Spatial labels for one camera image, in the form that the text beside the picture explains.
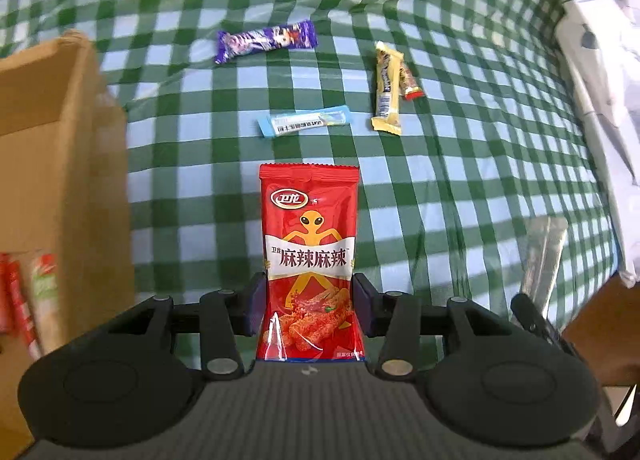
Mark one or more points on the light blue snack packet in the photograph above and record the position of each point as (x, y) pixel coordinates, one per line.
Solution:
(300, 121)

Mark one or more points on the small red sausage stick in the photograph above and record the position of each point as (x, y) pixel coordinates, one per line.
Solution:
(411, 84)

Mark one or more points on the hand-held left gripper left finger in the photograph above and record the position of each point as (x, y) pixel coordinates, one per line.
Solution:
(257, 301)

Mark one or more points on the clear nut packet green label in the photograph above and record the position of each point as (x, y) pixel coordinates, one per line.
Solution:
(45, 285)

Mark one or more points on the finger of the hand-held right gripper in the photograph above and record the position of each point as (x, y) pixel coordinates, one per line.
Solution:
(535, 322)

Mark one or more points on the cardboard box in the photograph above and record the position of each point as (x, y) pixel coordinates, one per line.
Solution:
(65, 180)

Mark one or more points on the white printed cloth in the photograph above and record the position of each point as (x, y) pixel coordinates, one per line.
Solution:
(605, 105)

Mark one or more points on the silver snack packet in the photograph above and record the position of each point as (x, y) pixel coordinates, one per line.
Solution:
(542, 260)

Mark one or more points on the red spicy strip packet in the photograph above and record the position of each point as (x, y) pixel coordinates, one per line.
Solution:
(310, 220)

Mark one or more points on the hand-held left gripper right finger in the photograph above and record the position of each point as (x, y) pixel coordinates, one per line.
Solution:
(361, 305)

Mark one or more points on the green white checked cloth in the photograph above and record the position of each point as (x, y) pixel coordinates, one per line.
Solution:
(450, 165)

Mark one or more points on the yellow snack bar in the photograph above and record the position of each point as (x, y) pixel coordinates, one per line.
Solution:
(389, 90)

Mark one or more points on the purple snack bar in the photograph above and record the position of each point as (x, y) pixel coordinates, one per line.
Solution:
(265, 41)

